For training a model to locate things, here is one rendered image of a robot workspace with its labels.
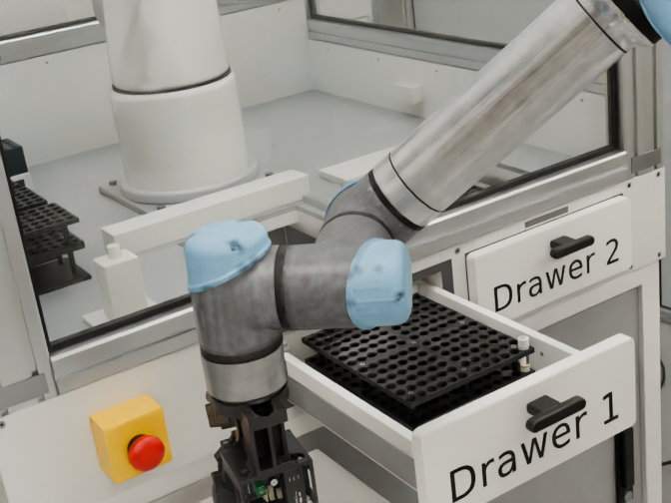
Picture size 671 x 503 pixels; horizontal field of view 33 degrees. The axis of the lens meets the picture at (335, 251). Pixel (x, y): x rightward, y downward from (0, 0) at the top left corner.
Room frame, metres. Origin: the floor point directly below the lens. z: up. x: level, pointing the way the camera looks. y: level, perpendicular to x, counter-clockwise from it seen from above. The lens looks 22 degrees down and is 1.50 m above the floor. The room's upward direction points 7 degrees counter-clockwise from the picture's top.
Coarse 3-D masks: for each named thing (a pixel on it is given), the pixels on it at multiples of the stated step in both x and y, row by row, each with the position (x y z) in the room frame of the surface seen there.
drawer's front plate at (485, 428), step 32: (608, 352) 1.05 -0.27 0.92; (512, 384) 1.00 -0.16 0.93; (544, 384) 1.00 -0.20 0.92; (576, 384) 1.03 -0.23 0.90; (608, 384) 1.05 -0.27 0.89; (448, 416) 0.95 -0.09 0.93; (480, 416) 0.96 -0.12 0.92; (512, 416) 0.98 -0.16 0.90; (608, 416) 1.05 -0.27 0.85; (416, 448) 0.93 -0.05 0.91; (448, 448) 0.94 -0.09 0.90; (480, 448) 0.96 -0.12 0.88; (512, 448) 0.98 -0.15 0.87; (576, 448) 1.02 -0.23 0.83; (416, 480) 0.94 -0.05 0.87; (448, 480) 0.94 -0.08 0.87; (480, 480) 0.96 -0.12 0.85; (512, 480) 0.98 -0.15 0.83
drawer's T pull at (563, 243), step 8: (552, 240) 1.41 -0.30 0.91; (560, 240) 1.40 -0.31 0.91; (568, 240) 1.40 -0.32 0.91; (576, 240) 1.39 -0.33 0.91; (584, 240) 1.39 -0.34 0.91; (592, 240) 1.40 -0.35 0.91; (552, 248) 1.40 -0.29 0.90; (560, 248) 1.37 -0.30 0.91; (568, 248) 1.38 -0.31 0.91; (576, 248) 1.39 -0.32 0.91; (584, 248) 1.39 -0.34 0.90; (552, 256) 1.37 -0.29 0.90; (560, 256) 1.37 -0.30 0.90
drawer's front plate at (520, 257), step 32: (576, 224) 1.43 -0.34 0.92; (608, 224) 1.47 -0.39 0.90; (480, 256) 1.35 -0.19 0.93; (512, 256) 1.37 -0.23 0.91; (544, 256) 1.40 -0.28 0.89; (576, 256) 1.43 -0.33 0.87; (608, 256) 1.46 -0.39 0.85; (480, 288) 1.35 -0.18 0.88; (512, 288) 1.37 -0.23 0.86; (544, 288) 1.40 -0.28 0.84; (576, 288) 1.43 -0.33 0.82
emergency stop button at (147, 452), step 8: (136, 440) 1.05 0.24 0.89; (144, 440) 1.04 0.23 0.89; (152, 440) 1.05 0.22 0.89; (160, 440) 1.05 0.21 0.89; (136, 448) 1.04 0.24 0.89; (144, 448) 1.04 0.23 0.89; (152, 448) 1.04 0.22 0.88; (160, 448) 1.05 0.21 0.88; (128, 456) 1.04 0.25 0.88; (136, 456) 1.03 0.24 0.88; (144, 456) 1.04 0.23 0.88; (152, 456) 1.04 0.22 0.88; (160, 456) 1.05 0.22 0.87; (136, 464) 1.03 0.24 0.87; (144, 464) 1.04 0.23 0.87; (152, 464) 1.04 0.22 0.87
